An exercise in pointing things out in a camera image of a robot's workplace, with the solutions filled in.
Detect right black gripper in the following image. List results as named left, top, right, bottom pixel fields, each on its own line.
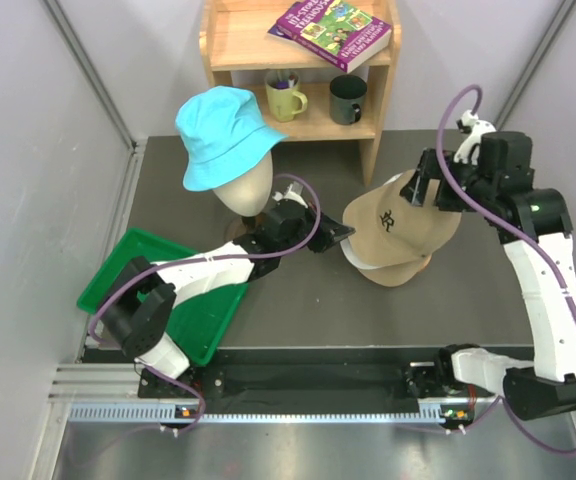
left=400, top=148, right=496, bottom=212

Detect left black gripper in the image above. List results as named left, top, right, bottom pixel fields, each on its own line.
left=278, top=201, right=351, bottom=256

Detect white hat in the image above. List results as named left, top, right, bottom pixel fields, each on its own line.
left=340, top=239, right=379, bottom=271

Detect brown hat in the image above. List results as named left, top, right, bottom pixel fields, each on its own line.
left=342, top=169, right=462, bottom=267

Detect tan hat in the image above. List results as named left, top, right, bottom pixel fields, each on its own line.
left=358, top=256, right=432, bottom=288

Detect cyan bucket hat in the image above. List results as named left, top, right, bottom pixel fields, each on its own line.
left=175, top=86, right=287, bottom=192

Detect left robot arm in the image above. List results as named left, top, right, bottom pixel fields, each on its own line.
left=96, top=199, right=355, bottom=397

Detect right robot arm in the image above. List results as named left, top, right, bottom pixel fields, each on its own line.
left=400, top=132, right=576, bottom=420

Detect cream mannequin head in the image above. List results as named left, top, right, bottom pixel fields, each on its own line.
left=213, top=151, right=273, bottom=217

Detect dark green mug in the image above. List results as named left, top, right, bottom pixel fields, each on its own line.
left=329, top=74, right=367, bottom=125

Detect yellow-green mug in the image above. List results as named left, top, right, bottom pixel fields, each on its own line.
left=265, top=76, right=308, bottom=123

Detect green plastic tray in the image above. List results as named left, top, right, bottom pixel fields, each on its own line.
left=77, top=228, right=248, bottom=366

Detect pens in mug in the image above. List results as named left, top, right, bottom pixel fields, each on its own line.
left=267, top=69, right=299, bottom=90

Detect purple children's book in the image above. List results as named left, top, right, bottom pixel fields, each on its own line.
left=274, top=0, right=393, bottom=73

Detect wooden shelf unit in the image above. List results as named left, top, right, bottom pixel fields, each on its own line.
left=199, top=1, right=402, bottom=185

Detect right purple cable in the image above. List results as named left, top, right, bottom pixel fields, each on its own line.
left=437, top=84, right=576, bottom=457

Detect purple cable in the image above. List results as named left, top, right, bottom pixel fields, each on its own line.
left=87, top=173, right=322, bottom=434
left=437, top=84, right=576, bottom=457

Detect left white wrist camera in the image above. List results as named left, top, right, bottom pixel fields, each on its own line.
left=272, top=181, right=307, bottom=206

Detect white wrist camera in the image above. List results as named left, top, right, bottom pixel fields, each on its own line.
left=272, top=181, right=307, bottom=206
left=453, top=110, right=497, bottom=165

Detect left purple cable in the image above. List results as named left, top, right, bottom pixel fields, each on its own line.
left=87, top=173, right=322, bottom=434

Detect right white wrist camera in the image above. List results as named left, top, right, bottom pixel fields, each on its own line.
left=453, top=110, right=497, bottom=165

